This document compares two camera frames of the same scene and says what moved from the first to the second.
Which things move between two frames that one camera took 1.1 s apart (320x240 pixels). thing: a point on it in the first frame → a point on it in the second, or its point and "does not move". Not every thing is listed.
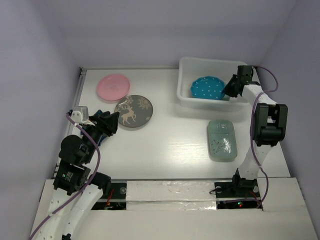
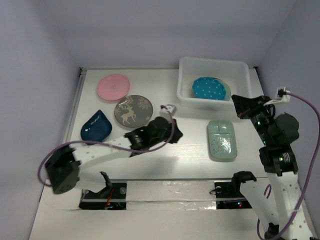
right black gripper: [227, 89] → [245, 106]
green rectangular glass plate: [222, 145] does not move
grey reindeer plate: [134, 111] does not move
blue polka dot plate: [207, 87] does not move
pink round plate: [113, 87] does not move
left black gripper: [109, 123] → [177, 134]
